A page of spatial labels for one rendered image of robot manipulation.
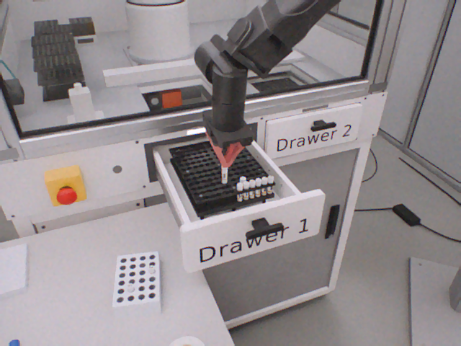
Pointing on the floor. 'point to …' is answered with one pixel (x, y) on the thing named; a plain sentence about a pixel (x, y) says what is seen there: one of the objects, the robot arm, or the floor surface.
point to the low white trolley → (90, 307)
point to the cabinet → (336, 193)
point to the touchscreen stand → (434, 303)
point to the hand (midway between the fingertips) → (225, 161)
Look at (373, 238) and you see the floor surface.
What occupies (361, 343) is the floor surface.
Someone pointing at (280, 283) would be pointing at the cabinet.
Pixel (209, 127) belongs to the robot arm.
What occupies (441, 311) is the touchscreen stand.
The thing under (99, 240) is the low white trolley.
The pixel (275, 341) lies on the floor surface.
